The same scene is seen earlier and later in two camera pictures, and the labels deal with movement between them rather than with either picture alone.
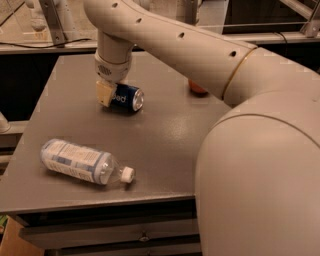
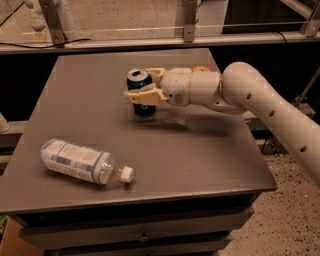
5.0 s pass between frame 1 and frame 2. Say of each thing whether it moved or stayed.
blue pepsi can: moved
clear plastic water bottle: stayed
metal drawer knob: stayed
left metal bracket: stayed
